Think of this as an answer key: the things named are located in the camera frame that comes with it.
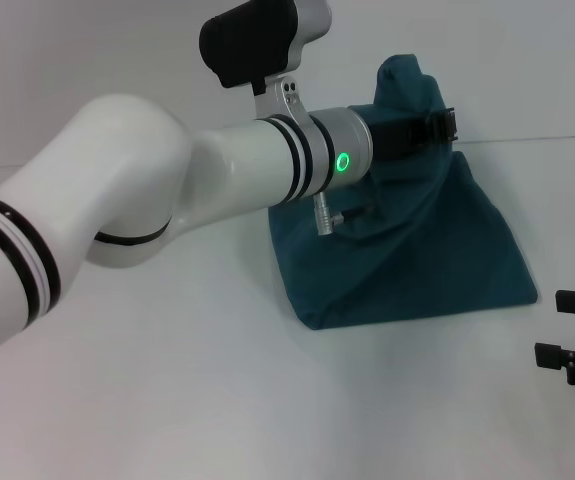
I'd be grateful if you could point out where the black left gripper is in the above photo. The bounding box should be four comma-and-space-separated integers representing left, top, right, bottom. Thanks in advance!
364, 108, 461, 162

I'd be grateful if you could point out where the teal T-shirt with FREE print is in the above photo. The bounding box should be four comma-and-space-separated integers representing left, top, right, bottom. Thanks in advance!
266, 51, 540, 333

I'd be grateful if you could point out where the black cable with silver plug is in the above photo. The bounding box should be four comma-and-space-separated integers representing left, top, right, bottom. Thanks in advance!
312, 191, 376, 236

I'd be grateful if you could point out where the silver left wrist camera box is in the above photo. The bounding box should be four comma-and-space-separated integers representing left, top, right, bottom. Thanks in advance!
197, 0, 334, 127

